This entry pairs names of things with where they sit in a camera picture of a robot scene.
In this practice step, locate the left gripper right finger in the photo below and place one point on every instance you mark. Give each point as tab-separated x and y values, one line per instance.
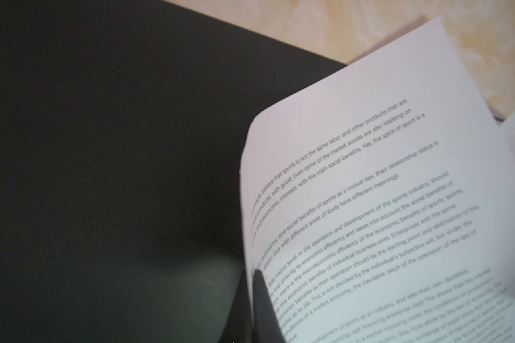
265	328

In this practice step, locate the black and white folder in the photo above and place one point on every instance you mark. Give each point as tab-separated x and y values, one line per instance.
122	124

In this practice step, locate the highlighted paper sheet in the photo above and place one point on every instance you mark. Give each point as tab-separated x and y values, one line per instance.
379	203

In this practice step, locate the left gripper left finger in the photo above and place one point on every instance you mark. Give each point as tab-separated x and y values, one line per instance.
238	325

